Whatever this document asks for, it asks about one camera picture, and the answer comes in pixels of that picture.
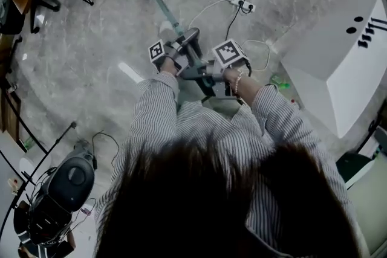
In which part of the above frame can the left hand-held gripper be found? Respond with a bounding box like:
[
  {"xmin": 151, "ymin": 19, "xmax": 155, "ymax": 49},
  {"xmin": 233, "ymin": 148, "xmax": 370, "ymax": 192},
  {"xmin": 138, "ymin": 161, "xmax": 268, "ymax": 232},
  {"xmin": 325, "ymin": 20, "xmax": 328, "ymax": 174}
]
[{"xmin": 147, "ymin": 27, "xmax": 204, "ymax": 76}]

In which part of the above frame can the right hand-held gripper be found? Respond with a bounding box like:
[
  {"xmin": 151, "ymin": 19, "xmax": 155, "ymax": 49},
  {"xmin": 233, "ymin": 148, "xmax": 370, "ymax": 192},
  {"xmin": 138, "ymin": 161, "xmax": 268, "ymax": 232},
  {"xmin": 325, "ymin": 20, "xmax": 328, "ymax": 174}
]
[{"xmin": 180, "ymin": 38, "xmax": 252, "ymax": 99}]

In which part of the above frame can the person's left forearm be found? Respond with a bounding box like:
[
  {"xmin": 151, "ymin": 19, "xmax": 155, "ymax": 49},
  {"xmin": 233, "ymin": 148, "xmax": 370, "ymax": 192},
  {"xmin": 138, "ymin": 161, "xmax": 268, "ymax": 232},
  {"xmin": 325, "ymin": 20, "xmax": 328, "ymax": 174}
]
[{"xmin": 129, "ymin": 56, "xmax": 181, "ymax": 146}]

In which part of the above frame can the person's right forearm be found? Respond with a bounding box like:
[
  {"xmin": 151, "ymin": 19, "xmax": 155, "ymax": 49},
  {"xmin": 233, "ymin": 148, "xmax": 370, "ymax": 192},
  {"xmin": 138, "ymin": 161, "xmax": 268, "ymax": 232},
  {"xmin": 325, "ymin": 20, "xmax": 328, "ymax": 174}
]
[{"xmin": 223, "ymin": 67, "xmax": 306, "ymax": 143}]

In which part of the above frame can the person's left leg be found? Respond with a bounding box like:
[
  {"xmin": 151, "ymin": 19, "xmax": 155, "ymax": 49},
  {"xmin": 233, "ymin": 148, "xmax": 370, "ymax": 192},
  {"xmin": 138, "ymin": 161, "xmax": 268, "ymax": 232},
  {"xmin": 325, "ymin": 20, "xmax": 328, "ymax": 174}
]
[{"xmin": 177, "ymin": 77, "xmax": 209, "ymax": 112}]

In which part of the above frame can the person's leg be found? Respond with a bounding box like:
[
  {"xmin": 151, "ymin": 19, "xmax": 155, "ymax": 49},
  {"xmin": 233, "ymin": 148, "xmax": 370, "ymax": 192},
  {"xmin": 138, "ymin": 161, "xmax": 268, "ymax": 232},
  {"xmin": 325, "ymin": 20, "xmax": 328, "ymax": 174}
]
[
  {"xmin": 208, "ymin": 96, "xmax": 244, "ymax": 121},
  {"xmin": 177, "ymin": 77, "xmax": 209, "ymax": 112}
]

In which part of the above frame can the person's left white shoe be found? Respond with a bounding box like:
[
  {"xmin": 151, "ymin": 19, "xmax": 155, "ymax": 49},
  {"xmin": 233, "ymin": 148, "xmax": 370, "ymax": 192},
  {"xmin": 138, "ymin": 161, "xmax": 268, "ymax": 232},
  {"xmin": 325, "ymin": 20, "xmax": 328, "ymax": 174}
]
[{"xmin": 158, "ymin": 21, "xmax": 175, "ymax": 36}]

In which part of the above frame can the person's right leg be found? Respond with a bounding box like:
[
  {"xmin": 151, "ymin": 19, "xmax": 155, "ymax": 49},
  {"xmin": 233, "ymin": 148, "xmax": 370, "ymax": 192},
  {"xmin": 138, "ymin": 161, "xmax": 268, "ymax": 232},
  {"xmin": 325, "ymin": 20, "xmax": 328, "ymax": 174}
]
[{"xmin": 208, "ymin": 96, "xmax": 244, "ymax": 121}]

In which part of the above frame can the person's striped shirt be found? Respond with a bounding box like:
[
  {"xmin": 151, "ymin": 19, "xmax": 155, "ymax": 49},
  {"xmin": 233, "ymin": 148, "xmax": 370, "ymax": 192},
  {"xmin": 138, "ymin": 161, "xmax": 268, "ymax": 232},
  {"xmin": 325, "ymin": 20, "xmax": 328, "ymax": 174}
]
[{"xmin": 93, "ymin": 99, "xmax": 371, "ymax": 258}]

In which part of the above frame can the white power strip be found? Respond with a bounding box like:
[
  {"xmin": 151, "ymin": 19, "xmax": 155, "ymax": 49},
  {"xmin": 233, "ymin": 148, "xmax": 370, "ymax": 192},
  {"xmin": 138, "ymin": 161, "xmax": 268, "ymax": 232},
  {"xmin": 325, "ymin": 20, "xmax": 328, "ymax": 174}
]
[{"xmin": 230, "ymin": 0, "xmax": 256, "ymax": 13}]

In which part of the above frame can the crumpled plastic bottle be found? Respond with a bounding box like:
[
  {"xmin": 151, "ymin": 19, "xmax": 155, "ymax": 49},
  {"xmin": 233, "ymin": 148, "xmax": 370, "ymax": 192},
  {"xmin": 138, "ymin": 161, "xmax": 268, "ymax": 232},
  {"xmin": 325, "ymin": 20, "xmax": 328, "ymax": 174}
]
[{"xmin": 270, "ymin": 73, "xmax": 291, "ymax": 91}]

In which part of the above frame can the large white box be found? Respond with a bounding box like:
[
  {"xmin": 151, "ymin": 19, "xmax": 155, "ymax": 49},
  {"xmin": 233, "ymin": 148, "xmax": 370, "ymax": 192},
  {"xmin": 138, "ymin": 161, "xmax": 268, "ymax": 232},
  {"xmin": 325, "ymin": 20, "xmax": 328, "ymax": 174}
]
[{"xmin": 279, "ymin": 0, "xmax": 387, "ymax": 140}]

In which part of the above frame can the black office chair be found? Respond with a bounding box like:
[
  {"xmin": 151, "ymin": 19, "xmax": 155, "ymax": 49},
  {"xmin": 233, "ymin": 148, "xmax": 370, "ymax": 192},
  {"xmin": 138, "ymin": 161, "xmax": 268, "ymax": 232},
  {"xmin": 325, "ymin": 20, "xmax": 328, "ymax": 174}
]
[
  {"xmin": 5, "ymin": 34, "xmax": 25, "ymax": 76},
  {"xmin": 0, "ymin": 0, "xmax": 63, "ymax": 36}
]

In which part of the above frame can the white box with purple print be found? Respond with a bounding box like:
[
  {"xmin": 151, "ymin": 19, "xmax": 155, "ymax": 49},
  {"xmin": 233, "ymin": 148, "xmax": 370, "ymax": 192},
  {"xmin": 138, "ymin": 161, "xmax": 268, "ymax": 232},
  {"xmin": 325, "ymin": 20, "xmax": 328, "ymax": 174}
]
[{"xmin": 75, "ymin": 203, "xmax": 97, "ymax": 223}]

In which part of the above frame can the dark green bin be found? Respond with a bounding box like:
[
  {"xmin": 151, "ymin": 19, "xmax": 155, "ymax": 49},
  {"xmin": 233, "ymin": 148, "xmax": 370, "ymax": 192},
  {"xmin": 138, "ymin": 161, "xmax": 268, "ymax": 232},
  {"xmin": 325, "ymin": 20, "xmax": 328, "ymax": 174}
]
[{"xmin": 335, "ymin": 152, "xmax": 376, "ymax": 184}]

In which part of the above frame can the green bottle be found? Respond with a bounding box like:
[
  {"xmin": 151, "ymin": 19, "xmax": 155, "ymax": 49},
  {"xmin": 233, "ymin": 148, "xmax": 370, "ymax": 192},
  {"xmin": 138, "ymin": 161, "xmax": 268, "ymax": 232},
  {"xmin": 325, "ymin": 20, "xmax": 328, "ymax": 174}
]
[{"xmin": 22, "ymin": 136, "xmax": 37, "ymax": 151}]

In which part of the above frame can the white round container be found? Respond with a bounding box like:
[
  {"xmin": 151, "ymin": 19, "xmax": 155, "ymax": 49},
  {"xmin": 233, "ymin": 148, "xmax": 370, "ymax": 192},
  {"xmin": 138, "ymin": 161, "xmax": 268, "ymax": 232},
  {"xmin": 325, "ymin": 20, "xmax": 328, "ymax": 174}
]
[{"xmin": 18, "ymin": 156, "xmax": 53, "ymax": 181}]

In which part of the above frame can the brown wooden cabinet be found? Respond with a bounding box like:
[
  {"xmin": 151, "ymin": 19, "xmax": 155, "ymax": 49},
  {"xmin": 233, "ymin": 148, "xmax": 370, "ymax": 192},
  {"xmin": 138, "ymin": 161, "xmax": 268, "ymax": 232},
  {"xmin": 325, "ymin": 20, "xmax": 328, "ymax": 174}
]
[{"xmin": 0, "ymin": 86, "xmax": 22, "ymax": 134}]

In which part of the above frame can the grey cloth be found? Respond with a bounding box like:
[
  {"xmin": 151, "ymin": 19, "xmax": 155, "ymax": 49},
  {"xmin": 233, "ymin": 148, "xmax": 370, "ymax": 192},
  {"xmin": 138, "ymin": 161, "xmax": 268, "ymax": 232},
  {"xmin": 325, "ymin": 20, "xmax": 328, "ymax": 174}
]
[{"xmin": 0, "ymin": 0, "xmax": 9, "ymax": 28}]

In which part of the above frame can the grey box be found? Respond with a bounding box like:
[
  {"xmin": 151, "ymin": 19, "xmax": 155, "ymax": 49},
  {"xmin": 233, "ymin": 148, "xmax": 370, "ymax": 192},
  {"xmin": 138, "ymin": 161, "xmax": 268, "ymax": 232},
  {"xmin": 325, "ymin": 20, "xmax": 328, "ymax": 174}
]
[{"xmin": 373, "ymin": 125, "xmax": 387, "ymax": 158}]

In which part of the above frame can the white table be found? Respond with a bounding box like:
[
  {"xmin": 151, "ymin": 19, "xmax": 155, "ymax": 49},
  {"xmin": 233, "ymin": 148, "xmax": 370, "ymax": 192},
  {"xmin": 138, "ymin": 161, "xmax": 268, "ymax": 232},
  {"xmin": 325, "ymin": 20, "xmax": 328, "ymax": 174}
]
[{"xmin": 0, "ymin": 129, "xmax": 99, "ymax": 258}]

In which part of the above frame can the small red white gadget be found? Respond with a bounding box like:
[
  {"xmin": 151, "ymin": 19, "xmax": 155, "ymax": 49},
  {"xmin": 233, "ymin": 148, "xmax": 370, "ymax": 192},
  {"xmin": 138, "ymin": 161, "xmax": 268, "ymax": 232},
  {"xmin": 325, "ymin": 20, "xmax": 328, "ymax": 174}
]
[{"xmin": 7, "ymin": 177, "xmax": 19, "ymax": 196}]

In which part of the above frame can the pale green table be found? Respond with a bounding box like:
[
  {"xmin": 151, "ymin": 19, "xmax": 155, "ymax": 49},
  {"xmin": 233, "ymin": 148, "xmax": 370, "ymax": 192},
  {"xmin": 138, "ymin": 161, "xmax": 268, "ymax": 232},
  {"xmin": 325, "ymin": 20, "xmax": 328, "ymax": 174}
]
[{"xmin": 344, "ymin": 156, "xmax": 387, "ymax": 256}]

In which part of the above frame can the beaded bracelet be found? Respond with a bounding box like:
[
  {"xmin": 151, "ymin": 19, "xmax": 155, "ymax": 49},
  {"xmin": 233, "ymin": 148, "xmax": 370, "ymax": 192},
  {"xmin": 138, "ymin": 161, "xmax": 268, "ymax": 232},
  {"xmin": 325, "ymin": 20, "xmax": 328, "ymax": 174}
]
[{"xmin": 234, "ymin": 69, "xmax": 244, "ymax": 93}]

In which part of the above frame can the white cable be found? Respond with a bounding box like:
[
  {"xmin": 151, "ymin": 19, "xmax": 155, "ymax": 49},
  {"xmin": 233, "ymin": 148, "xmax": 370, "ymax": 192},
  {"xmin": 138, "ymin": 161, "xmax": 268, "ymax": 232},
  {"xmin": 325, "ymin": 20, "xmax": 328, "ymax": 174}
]
[{"xmin": 189, "ymin": 0, "xmax": 272, "ymax": 73}]

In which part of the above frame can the thin black cable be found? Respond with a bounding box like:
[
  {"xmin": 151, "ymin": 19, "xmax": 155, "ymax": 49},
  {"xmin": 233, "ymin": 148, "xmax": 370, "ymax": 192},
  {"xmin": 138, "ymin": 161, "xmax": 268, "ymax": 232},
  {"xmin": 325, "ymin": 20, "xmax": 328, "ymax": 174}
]
[{"xmin": 91, "ymin": 129, "xmax": 121, "ymax": 172}]

